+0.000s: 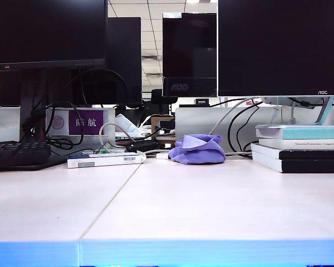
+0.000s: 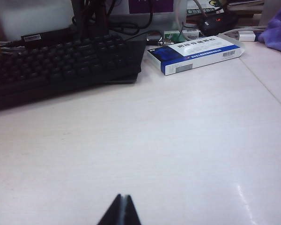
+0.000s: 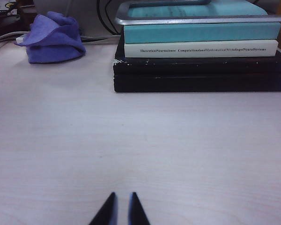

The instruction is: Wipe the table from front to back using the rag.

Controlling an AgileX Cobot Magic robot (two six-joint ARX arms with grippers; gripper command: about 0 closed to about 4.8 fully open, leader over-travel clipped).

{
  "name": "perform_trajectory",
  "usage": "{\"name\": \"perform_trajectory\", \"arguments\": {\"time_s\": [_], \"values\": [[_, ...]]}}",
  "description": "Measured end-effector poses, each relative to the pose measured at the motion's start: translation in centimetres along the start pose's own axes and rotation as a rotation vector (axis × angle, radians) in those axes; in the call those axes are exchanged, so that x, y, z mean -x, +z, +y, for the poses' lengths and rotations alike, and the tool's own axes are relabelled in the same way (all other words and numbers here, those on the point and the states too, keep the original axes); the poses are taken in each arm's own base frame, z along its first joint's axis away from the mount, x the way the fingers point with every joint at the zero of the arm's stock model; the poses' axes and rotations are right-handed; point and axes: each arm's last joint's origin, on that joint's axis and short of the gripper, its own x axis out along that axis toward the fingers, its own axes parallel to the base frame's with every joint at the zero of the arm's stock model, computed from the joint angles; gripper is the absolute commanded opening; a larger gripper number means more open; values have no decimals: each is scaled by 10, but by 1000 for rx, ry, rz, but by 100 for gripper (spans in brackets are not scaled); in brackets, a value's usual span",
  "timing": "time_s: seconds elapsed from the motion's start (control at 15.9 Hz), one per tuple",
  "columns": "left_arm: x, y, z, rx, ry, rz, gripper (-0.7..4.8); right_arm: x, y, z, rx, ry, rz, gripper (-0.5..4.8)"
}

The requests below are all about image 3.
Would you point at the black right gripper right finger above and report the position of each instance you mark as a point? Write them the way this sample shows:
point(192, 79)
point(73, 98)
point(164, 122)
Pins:
point(137, 211)

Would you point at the teal book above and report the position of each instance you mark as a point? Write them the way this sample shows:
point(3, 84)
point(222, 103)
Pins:
point(201, 32)

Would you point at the white adapter box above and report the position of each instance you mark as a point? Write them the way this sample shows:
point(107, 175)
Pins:
point(20, 39)

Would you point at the silver partition panel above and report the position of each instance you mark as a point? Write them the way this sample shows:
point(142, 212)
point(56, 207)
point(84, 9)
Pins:
point(89, 18)

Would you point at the black flat box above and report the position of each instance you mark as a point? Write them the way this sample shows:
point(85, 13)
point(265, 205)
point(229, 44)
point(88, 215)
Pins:
point(201, 84)
point(201, 66)

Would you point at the silver monitor stand base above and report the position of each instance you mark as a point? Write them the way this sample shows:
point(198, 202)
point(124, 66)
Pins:
point(201, 20)

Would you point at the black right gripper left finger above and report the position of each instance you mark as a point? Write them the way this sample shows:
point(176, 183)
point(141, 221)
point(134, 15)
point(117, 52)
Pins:
point(107, 211)

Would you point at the purple-blue microfibre rag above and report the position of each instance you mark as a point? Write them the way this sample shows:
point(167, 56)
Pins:
point(53, 42)

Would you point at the white neuroscience book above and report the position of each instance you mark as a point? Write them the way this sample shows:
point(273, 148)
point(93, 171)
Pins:
point(131, 50)

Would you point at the black computer mouse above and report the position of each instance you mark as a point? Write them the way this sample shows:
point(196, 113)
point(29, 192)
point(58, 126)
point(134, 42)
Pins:
point(4, 20)

